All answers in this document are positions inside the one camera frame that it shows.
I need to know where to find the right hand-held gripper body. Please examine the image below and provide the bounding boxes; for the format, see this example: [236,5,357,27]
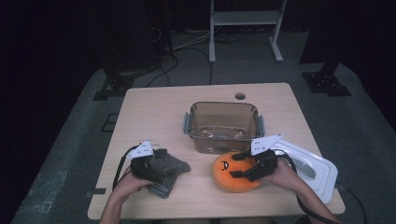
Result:
[246,133,284,183]

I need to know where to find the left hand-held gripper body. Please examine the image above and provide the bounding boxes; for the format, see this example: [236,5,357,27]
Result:
[125,140,163,181]

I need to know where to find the orange plush toy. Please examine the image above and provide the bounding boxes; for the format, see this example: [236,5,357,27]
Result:
[211,151,262,193]

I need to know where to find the grey fluffy towel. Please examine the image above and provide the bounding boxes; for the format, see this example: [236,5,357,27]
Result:
[144,148,191,200]

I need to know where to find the translucent brown storage box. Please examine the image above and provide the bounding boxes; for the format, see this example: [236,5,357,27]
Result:
[182,101,266,155]

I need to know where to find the white box lid grey handle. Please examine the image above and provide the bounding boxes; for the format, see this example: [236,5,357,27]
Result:
[270,138,339,204]

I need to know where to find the person's left hand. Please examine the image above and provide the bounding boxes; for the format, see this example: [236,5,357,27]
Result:
[113,167,155,202]

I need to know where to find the person's right hand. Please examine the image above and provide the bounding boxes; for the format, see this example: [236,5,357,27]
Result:
[261,160,300,194]

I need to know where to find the black stand base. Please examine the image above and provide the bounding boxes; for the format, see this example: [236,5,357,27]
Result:
[302,62,353,97]
[92,66,135,102]

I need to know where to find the dark equipment rack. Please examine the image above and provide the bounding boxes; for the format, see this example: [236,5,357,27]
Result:
[148,0,176,61]

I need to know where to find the left hand-held gripper cable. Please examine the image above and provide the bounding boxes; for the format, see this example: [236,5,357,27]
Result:
[112,144,142,191]

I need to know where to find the hand-held gripper cable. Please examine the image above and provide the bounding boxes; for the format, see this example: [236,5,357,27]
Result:
[273,148,339,224]
[112,144,142,191]

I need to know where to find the right hand-held gripper cable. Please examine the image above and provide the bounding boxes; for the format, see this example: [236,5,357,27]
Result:
[273,148,339,224]

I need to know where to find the black floor cable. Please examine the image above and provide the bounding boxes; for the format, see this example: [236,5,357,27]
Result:
[146,46,215,89]

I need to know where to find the thin black cable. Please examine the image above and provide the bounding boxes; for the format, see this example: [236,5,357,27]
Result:
[342,186,369,224]

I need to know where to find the white floor cables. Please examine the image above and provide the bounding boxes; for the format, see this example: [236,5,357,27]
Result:
[172,30,213,51]

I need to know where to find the white metal stand frame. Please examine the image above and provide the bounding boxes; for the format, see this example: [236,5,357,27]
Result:
[208,0,288,63]

